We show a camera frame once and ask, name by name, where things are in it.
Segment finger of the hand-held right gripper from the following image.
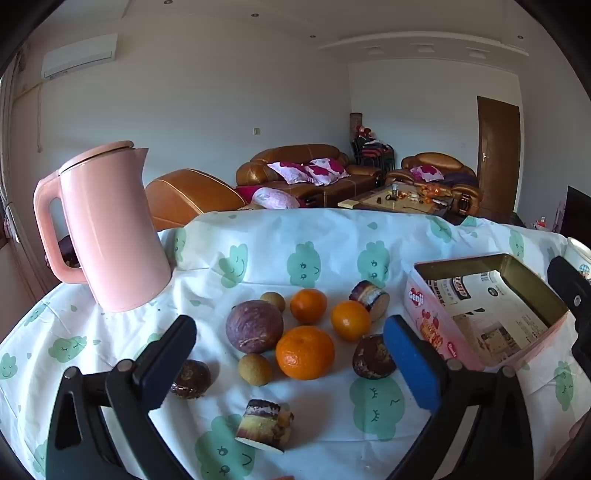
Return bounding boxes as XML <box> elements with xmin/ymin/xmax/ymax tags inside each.
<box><xmin>547</xmin><ymin>255</ymin><xmax>591</xmax><ymax>329</ymax></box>

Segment stacked black chairs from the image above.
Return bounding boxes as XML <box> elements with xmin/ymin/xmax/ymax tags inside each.
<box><xmin>352</xmin><ymin>136</ymin><xmax>395</xmax><ymax>171</ymax></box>

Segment pale pink pillow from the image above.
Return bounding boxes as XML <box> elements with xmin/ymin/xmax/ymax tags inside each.
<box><xmin>252</xmin><ymin>187</ymin><xmax>301</xmax><ymax>209</ymax></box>

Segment printed paper liner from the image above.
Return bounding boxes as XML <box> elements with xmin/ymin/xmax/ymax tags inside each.
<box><xmin>427</xmin><ymin>271</ymin><xmax>550</xmax><ymax>358</ymax></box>

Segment brown wooden door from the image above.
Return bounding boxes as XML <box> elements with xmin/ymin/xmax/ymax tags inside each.
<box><xmin>475</xmin><ymin>96</ymin><xmax>520</xmax><ymax>215</ymax></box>

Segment black television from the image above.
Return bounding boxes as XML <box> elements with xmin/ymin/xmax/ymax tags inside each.
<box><xmin>566</xmin><ymin>185</ymin><xmax>591</xmax><ymax>236</ymax></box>

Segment orange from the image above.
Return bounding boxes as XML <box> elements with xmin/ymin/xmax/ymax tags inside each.
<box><xmin>330</xmin><ymin>300</ymin><xmax>372</xmax><ymax>342</ymax></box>
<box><xmin>276</xmin><ymin>325</ymin><xmax>336</xmax><ymax>381</ymax></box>
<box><xmin>289</xmin><ymin>287</ymin><xmax>328</xmax><ymax>325</ymax></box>

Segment white bowl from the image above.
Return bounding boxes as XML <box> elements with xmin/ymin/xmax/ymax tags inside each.
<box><xmin>566</xmin><ymin>237</ymin><xmax>591</xmax><ymax>280</ymax></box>

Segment red blanket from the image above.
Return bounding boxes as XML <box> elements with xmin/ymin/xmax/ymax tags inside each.
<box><xmin>235</xmin><ymin>185</ymin><xmax>319</xmax><ymax>208</ymax></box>

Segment large purple passion fruit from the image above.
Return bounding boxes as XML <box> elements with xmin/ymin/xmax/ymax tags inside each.
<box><xmin>225</xmin><ymin>300</ymin><xmax>284</xmax><ymax>355</ymax></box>

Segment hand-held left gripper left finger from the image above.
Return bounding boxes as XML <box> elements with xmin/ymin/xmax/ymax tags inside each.
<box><xmin>45</xmin><ymin>315</ymin><xmax>199</xmax><ymax>480</ymax></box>

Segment brown leather three-seat sofa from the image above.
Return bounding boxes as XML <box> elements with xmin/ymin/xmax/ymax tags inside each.
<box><xmin>236</xmin><ymin>144</ymin><xmax>384</xmax><ymax>206</ymax></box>

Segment brown leather armchair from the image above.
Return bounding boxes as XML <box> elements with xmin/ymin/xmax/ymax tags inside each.
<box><xmin>145</xmin><ymin>168</ymin><xmax>247</xmax><ymax>232</ymax></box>
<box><xmin>385</xmin><ymin>152</ymin><xmax>483</xmax><ymax>215</ymax></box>

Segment pink electric kettle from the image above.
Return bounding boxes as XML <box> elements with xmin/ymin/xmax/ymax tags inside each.
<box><xmin>33</xmin><ymin>141</ymin><xmax>174</xmax><ymax>312</ymax></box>

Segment pink tin box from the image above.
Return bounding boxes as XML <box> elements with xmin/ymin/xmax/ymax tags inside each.
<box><xmin>405</xmin><ymin>253</ymin><xmax>571</xmax><ymax>372</ymax></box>

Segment purple layered cake roll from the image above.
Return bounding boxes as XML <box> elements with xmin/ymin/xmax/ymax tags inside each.
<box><xmin>348</xmin><ymin>280</ymin><xmax>391</xmax><ymax>323</ymax></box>
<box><xmin>235</xmin><ymin>399</ymin><xmax>295</xmax><ymax>455</ymax></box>

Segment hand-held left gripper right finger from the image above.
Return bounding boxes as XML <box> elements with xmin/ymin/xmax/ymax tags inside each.
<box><xmin>383</xmin><ymin>315</ymin><xmax>550</xmax><ymax>480</ymax></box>

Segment wooden coffee table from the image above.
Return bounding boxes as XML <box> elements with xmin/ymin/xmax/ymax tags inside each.
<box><xmin>337</xmin><ymin>182</ymin><xmax>455</xmax><ymax>217</ymax></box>

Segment pink flower pillow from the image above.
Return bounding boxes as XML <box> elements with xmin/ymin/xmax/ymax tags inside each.
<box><xmin>411</xmin><ymin>165</ymin><xmax>445</xmax><ymax>183</ymax></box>
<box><xmin>307</xmin><ymin>158</ymin><xmax>350</xmax><ymax>185</ymax></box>
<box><xmin>268</xmin><ymin>161</ymin><xmax>317</xmax><ymax>185</ymax></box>

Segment white air conditioner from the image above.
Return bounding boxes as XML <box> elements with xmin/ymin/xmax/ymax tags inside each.
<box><xmin>41</xmin><ymin>33</ymin><xmax>116</xmax><ymax>80</ymax></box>

